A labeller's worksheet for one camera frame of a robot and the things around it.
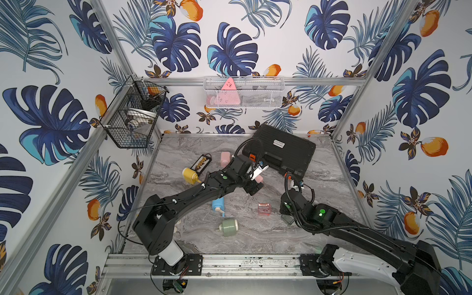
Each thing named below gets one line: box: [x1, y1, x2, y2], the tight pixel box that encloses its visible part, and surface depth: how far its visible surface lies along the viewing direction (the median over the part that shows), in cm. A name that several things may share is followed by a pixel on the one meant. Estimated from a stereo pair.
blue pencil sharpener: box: [211, 196, 225, 218], surface depth 86 cm
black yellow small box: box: [189, 153, 213, 177], surface depth 108 cm
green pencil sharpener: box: [218, 218, 239, 237], surface depth 79 cm
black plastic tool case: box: [242, 123, 316, 179], surface depth 108 cm
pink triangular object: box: [215, 77, 241, 106], surface depth 92 cm
